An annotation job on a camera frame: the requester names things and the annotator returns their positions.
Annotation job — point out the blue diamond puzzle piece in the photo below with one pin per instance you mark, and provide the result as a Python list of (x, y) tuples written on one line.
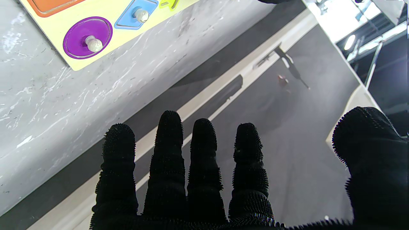
[(131, 19)]

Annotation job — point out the purple circle puzzle piece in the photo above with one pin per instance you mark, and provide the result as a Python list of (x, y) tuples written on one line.
[(80, 35)]

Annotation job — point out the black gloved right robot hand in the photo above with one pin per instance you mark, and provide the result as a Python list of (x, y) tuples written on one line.
[(204, 191)]

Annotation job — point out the yellow wooden shape puzzle board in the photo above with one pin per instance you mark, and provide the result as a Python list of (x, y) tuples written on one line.
[(64, 28)]

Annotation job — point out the bright white studio lamp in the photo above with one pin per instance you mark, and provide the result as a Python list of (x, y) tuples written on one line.
[(350, 41)]

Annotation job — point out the wooden cutting board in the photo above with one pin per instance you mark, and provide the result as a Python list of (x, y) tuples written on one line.
[(354, 108)]

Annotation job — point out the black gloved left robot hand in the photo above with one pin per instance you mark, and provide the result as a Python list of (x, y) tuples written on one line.
[(271, 1)]

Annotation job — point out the orange rectangle puzzle piece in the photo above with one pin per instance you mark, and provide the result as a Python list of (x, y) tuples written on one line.
[(51, 6)]

